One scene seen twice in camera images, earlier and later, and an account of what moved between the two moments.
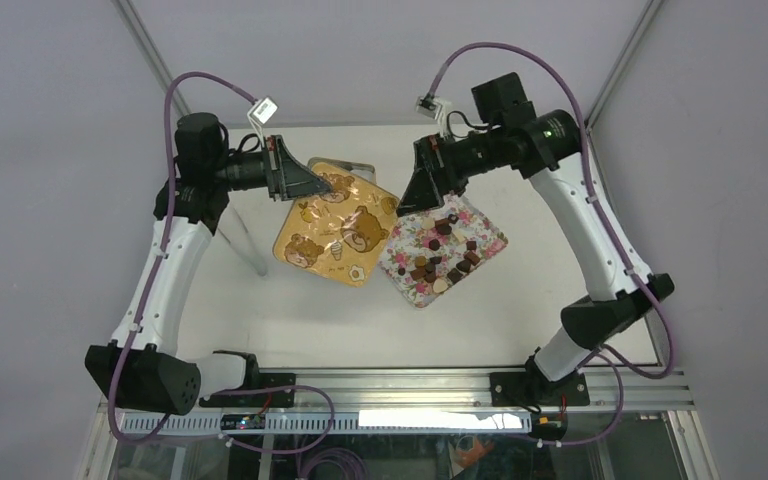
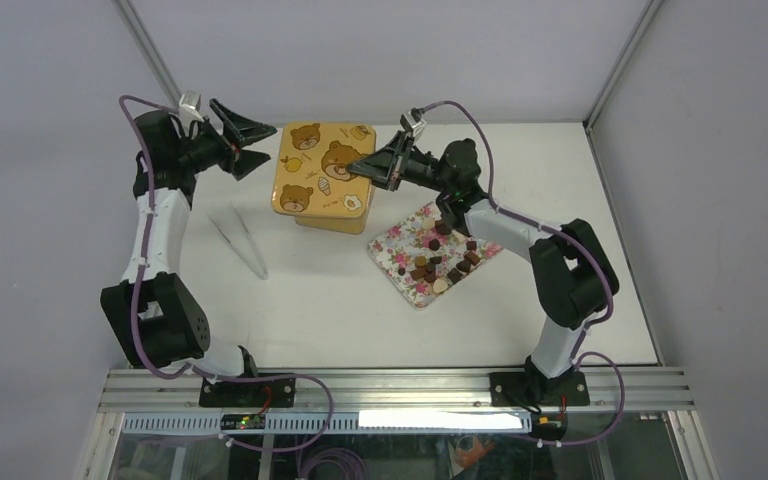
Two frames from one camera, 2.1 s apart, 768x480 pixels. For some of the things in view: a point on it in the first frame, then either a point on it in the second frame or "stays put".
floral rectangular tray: x=430 y=250 stays put
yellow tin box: x=362 y=170 to x=331 y=202
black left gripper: x=292 y=178 to x=245 y=161
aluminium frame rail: x=624 y=388 stays put
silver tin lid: x=337 y=235 to x=311 y=175
